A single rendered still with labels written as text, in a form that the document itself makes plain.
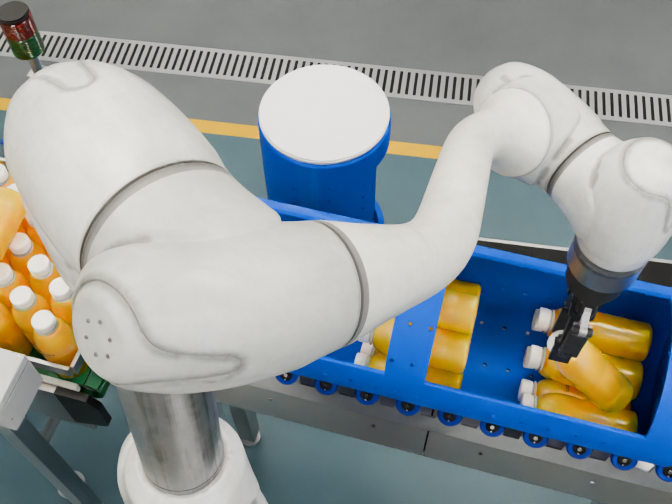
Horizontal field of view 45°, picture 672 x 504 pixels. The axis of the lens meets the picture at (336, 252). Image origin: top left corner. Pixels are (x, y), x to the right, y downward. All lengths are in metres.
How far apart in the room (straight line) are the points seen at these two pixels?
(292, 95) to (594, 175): 0.96
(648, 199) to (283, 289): 0.48
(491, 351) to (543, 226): 1.40
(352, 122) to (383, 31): 1.76
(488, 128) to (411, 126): 2.22
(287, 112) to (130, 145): 1.18
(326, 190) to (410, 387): 0.57
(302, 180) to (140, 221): 1.19
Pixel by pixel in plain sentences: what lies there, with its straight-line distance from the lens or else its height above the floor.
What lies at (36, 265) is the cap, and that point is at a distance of 1.56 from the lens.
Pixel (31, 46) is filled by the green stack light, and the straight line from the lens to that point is 1.77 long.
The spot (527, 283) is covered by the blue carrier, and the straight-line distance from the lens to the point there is 1.49.
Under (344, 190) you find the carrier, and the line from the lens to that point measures 1.74.
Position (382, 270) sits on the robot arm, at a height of 1.81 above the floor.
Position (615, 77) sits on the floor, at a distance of 3.43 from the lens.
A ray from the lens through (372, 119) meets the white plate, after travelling 1.73.
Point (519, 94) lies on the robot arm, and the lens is 0.96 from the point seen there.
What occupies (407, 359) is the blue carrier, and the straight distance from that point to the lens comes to 1.28.
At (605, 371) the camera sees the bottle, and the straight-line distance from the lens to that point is 1.32.
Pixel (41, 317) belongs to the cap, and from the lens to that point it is 1.50.
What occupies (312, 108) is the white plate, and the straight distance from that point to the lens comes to 1.75.
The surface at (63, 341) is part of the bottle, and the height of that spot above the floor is 1.03.
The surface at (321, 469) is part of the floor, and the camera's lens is 2.44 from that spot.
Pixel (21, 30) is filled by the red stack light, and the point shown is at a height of 1.23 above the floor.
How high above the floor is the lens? 2.32
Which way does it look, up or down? 57 degrees down
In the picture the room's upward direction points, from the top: 1 degrees counter-clockwise
